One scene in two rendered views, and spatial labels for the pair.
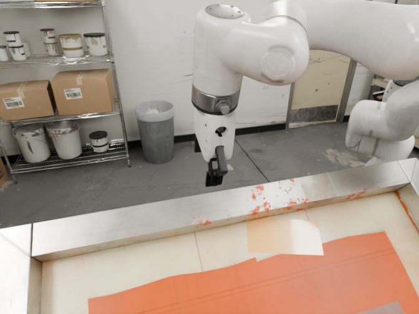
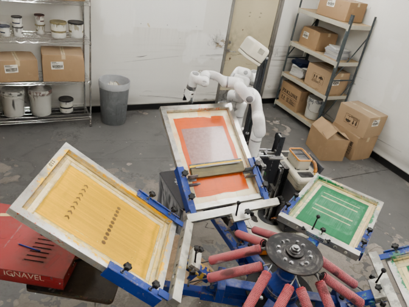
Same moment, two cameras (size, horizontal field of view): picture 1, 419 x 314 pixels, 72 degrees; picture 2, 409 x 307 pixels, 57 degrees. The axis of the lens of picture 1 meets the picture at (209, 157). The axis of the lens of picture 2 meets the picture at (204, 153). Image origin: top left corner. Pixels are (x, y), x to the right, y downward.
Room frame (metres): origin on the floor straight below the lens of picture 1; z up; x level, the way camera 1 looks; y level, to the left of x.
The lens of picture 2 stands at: (-2.21, 0.49, 2.62)
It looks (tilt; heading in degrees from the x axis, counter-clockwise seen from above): 30 degrees down; 346
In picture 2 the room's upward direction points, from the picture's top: 10 degrees clockwise
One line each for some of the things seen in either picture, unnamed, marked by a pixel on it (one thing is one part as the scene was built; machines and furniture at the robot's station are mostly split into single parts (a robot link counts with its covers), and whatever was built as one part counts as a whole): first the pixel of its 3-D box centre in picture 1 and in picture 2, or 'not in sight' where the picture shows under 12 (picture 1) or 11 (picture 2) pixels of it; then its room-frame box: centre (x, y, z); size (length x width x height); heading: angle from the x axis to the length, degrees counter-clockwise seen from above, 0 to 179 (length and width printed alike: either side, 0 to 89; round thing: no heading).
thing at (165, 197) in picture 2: not in sight; (169, 211); (0.08, 0.10, 0.74); 0.46 x 0.04 x 0.42; 16
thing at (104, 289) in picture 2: not in sight; (159, 284); (-0.77, 0.25, 0.91); 1.34 x 0.40 x 0.08; 76
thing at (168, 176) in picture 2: not in sight; (196, 185); (0.14, -0.09, 0.95); 0.48 x 0.44 x 0.01; 16
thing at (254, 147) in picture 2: not in sight; (255, 147); (0.31, -0.58, 1.21); 0.16 x 0.13 x 0.15; 95
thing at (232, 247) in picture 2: not in sight; (224, 232); (-0.34, -0.23, 0.89); 1.24 x 0.06 x 0.06; 16
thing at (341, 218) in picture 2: not in sight; (332, 210); (-0.28, -1.03, 1.05); 1.08 x 0.61 x 0.23; 136
